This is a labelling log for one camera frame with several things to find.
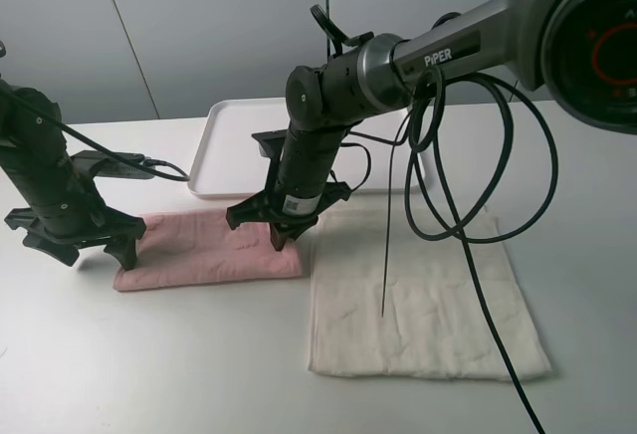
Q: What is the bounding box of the cream white terry towel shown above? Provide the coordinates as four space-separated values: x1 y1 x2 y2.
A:
309 209 551 380

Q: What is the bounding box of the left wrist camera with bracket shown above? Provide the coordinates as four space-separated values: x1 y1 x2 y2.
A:
71 150 153 180

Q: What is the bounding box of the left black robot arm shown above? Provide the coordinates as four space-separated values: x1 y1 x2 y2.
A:
1 81 146 270

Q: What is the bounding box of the right arm black cable bundle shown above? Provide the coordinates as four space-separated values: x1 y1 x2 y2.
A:
310 3 561 434

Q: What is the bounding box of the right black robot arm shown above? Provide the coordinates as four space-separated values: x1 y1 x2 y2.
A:
226 0 636 249

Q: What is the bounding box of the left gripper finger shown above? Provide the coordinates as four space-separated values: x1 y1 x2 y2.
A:
104 235 139 271
35 242 80 267

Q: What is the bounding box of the pink terry towel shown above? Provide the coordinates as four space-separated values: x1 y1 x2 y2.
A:
112 209 303 293

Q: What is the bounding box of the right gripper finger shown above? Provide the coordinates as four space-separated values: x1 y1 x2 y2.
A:
270 223 298 251

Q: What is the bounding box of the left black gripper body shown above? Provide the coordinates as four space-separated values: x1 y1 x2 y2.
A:
4 203 146 250

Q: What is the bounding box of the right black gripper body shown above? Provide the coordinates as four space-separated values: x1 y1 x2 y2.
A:
226 174 350 229

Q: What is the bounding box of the white rectangular plastic tray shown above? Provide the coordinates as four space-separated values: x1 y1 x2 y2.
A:
188 98 410 199

